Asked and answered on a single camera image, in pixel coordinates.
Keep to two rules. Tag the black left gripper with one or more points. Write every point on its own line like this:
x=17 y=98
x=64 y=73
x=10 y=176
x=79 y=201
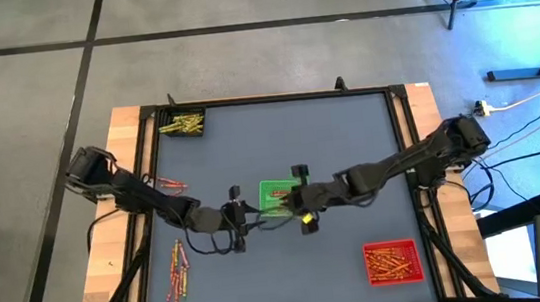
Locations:
x=237 y=220

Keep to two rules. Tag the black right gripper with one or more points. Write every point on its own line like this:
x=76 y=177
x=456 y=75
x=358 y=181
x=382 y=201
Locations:
x=315 y=196

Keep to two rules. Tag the green plastic basket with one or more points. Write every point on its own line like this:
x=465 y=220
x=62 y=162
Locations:
x=265 y=191

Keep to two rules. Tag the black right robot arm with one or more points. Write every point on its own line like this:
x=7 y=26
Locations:
x=402 y=162

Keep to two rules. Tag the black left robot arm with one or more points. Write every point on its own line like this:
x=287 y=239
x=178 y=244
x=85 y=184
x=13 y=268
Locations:
x=144 y=197

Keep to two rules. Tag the black plastic crate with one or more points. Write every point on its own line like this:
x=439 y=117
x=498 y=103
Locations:
x=200 y=134

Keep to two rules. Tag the red plastic basket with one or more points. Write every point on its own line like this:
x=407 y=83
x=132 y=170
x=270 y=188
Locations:
x=413 y=244

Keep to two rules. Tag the wooden table board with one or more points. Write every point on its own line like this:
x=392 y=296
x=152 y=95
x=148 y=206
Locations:
x=111 y=268

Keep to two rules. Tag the black diagonal strut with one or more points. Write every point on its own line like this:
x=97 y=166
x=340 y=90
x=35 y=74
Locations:
x=119 y=292
x=455 y=259

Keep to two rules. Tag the yellow power plug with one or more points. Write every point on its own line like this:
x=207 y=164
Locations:
x=483 y=108

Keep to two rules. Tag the black desk bar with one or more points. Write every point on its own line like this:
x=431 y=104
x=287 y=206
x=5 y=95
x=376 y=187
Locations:
x=513 y=216

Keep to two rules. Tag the black frame clamp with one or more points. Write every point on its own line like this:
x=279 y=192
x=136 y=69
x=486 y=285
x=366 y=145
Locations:
x=340 y=84
x=170 y=100

